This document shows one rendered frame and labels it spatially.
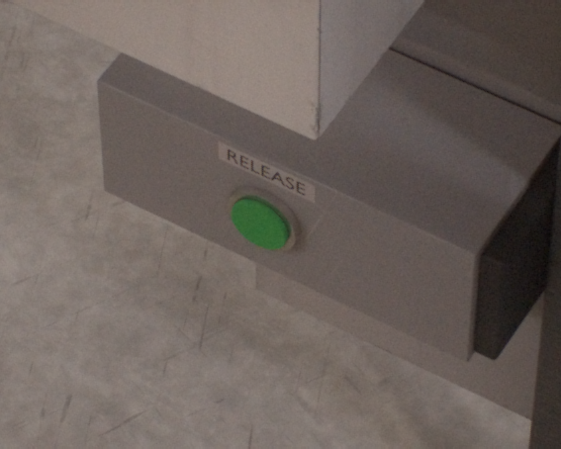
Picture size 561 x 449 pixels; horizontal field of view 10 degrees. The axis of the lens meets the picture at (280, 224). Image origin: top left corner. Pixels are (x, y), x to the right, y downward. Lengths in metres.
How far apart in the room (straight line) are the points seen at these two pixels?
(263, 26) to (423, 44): 0.26
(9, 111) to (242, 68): 1.78
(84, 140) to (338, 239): 1.55
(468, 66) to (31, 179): 1.53
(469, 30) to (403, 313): 0.13
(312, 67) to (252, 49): 0.03
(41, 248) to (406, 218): 1.51
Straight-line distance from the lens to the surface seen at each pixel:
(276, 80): 1.28
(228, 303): 2.91
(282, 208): 1.49
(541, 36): 1.46
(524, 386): 1.66
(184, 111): 1.49
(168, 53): 1.31
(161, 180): 1.53
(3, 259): 2.95
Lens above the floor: 2.32
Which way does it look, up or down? 52 degrees down
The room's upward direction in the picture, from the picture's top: straight up
